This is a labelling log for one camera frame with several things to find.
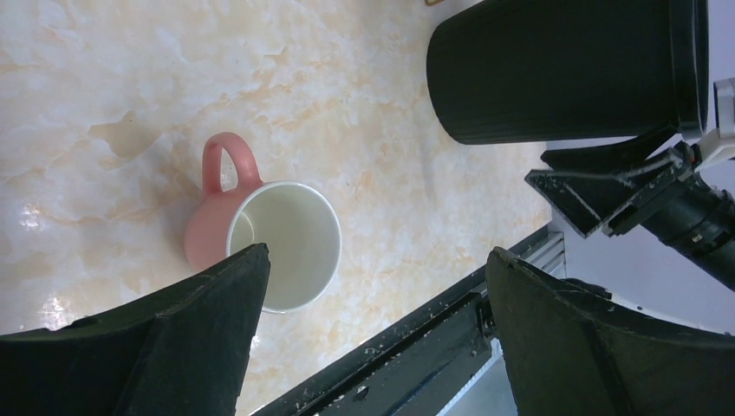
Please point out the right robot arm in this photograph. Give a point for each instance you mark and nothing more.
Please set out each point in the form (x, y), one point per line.
(699, 225)

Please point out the black trash bin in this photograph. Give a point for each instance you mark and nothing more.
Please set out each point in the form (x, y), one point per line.
(522, 71)

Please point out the pink mug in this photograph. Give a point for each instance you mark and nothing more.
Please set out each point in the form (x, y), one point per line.
(238, 209)

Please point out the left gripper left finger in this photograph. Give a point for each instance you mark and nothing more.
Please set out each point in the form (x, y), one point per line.
(181, 350)

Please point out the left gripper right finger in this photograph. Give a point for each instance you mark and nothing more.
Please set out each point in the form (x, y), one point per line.
(569, 351)

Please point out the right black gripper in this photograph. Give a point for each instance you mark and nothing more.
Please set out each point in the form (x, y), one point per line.
(615, 187)

